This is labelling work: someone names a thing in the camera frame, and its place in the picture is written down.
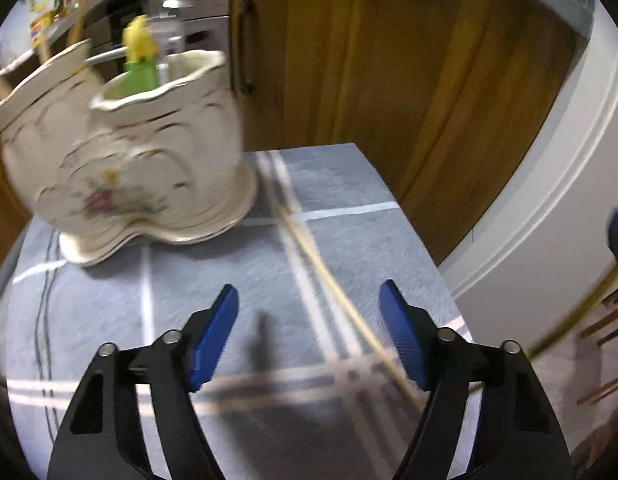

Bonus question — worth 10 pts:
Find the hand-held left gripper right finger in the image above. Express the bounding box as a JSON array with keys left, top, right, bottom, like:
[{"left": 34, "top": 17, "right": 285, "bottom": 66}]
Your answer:
[{"left": 379, "top": 280, "right": 574, "bottom": 480}]

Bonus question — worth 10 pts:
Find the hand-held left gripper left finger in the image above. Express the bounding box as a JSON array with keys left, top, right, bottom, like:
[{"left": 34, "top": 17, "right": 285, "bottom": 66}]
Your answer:
[{"left": 46, "top": 284, "right": 240, "bottom": 480}]

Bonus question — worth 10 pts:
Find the wooden chopstick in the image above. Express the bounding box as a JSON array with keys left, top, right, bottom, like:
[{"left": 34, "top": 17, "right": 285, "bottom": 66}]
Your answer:
[
  {"left": 276, "top": 207, "right": 426, "bottom": 411},
  {"left": 66, "top": 0, "right": 100, "bottom": 44},
  {"left": 530, "top": 264, "right": 618, "bottom": 357}
]

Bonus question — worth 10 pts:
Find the white floral ceramic utensil holder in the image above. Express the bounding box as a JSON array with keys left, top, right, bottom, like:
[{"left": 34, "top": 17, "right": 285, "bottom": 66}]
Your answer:
[{"left": 0, "top": 39, "right": 260, "bottom": 267}]

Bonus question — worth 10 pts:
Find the yellow green plastic utensil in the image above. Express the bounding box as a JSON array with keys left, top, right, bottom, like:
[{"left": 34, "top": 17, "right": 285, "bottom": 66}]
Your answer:
[
  {"left": 122, "top": 15, "right": 161, "bottom": 62},
  {"left": 123, "top": 59, "right": 161, "bottom": 97}
]

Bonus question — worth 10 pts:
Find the wooden chair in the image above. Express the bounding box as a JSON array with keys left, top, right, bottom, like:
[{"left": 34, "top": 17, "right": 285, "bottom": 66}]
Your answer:
[{"left": 576, "top": 282, "right": 618, "bottom": 407}]

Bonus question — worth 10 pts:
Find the grey plaid tablecloth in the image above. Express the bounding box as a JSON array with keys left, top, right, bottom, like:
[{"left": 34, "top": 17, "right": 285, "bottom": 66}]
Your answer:
[{"left": 0, "top": 142, "right": 482, "bottom": 480}]

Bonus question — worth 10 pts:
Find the wooden cabinet door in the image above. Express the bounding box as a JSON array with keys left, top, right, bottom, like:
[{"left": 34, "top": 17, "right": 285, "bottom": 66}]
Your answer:
[{"left": 231, "top": 0, "right": 590, "bottom": 266}]

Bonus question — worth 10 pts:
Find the stainless steel oven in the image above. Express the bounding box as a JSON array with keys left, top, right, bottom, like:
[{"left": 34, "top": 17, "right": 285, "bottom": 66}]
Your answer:
[{"left": 83, "top": 0, "right": 235, "bottom": 68}]

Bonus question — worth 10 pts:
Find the yellow jar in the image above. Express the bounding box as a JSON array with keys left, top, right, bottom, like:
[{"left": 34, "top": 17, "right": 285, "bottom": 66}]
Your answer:
[{"left": 29, "top": 7, "right": 56, "bottom": 44}]

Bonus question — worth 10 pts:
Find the black cabinet handle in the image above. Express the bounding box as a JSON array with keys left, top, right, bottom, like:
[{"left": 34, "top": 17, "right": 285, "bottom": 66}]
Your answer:
[{"left": 236, "top": 0, "right": 256, "bottom": 95}]

